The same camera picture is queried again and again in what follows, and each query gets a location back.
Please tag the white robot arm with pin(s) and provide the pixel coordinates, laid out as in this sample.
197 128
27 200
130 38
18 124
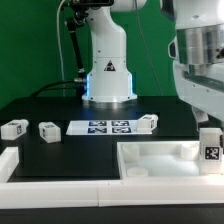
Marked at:
197 52

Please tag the white U-shaped fence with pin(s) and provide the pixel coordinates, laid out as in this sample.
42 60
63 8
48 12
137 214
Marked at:
149 191

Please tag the white sheet with tags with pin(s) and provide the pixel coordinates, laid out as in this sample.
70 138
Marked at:
104 127

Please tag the white square table top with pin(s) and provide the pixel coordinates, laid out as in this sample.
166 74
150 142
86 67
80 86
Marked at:
164 159

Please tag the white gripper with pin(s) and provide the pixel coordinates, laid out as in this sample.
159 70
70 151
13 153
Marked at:
201 87

